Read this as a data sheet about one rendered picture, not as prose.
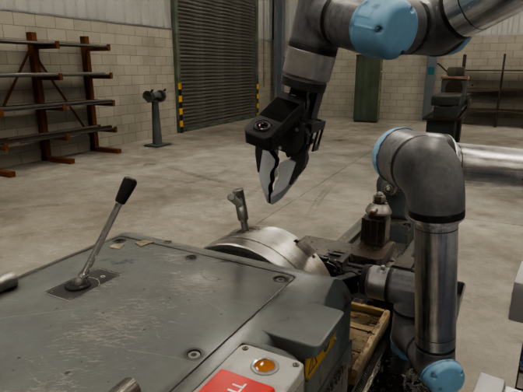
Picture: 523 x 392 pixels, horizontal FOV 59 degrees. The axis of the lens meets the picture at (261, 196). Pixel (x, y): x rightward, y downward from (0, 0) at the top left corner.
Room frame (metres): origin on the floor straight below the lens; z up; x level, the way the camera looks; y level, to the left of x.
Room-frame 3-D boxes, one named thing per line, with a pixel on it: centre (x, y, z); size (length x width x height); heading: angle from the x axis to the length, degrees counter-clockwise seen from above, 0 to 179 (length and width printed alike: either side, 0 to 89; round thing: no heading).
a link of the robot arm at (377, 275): (0.96, -0.26, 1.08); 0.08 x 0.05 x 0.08; 151
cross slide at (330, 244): (1.39, -0.31, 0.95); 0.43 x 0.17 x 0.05; 61
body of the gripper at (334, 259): (1.00, -0.20, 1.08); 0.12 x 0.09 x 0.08; 61
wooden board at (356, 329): (1.09, -0.12, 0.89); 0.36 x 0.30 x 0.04; 61
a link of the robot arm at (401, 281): (0.92, -0.33, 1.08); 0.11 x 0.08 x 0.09; 61
